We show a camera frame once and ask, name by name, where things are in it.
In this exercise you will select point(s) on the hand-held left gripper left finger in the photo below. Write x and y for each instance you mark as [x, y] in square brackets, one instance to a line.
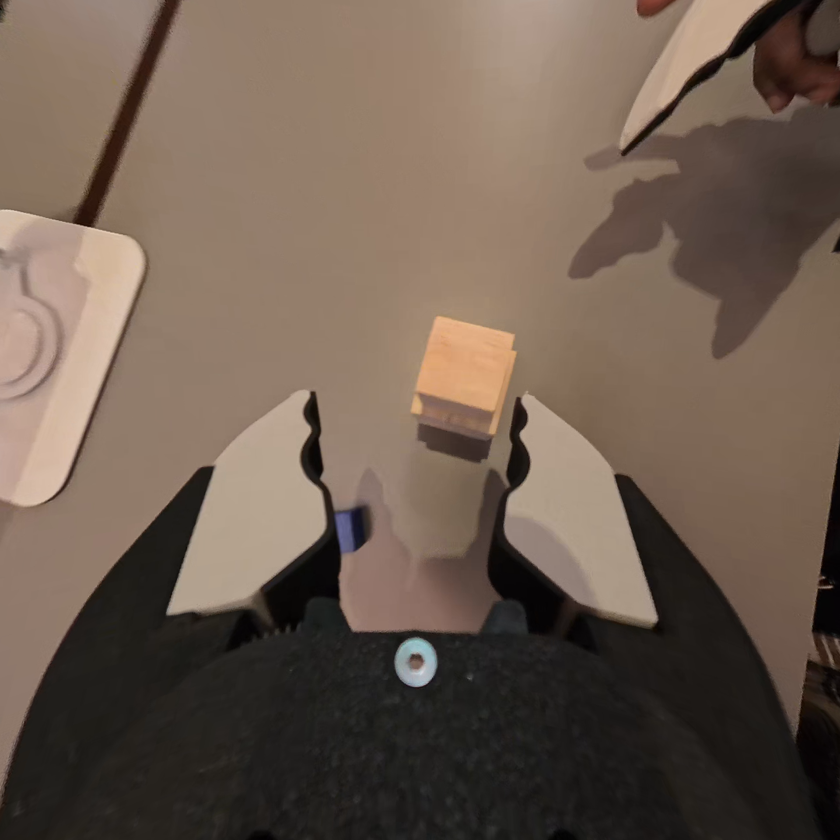
[256, 512]

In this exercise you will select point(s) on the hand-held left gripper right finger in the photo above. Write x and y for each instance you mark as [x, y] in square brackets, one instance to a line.
[571, 525]

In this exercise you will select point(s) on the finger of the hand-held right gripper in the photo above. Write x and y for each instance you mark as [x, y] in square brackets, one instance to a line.
[695, 39]

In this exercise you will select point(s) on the blue wooden cube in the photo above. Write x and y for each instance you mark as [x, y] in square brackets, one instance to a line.
[351, 528]

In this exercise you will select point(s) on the large plain wooden cube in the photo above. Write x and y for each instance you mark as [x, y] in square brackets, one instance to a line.
[459, 443]

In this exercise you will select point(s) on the medium plain wooden cube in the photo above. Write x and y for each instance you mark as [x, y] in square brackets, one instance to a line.
[463, 367]

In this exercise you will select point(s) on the person's right hand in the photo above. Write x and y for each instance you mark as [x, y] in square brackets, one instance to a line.
[797, 75]

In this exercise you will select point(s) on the white document stand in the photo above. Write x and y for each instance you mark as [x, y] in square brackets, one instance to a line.
[72, 367]

